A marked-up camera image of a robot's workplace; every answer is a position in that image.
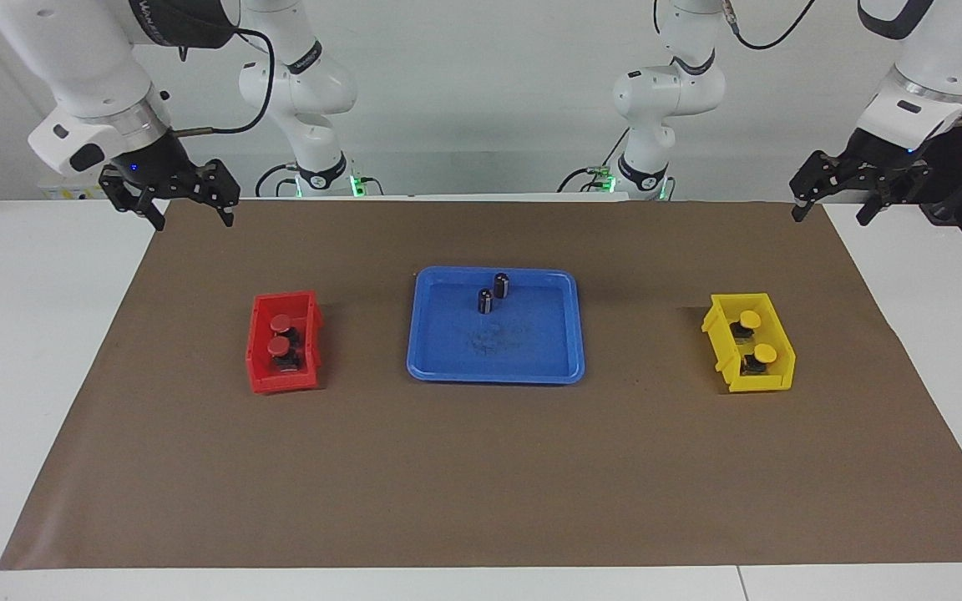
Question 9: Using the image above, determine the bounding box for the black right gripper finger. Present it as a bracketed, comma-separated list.
[99, 165, 167, 232]
[190, 159, 241, 228]

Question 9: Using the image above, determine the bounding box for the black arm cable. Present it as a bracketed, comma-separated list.
[168, 25, 277, 136]
[652, 0, 818, 51]

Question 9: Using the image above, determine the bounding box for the black base cable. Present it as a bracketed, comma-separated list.
[556, 129, 628, 193]
[256, 161, 298, 198]

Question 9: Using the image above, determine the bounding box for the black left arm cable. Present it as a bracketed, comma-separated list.
[652, 0, 818, 51]

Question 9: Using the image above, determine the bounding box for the brown paper table mat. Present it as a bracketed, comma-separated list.
[0, 199, 962, 571]

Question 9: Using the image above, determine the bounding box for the red plastic bin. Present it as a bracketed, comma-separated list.
[246, 290, 323, 395]

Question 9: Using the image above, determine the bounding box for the white power strip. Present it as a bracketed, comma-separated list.
[37, 179, 119, 201]

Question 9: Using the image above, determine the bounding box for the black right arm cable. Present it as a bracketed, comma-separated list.
[168, 25, 277, 136]

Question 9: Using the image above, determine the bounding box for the blue plastic tray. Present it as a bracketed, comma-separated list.
[406, 265, 586, 386]

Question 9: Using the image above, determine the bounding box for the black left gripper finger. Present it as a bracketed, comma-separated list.
[788, 149, 849, 223]
[855, 160, 933, 228]

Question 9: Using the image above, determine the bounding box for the yellow plastic bin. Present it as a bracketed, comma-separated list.
[701, 291, 797, 394]

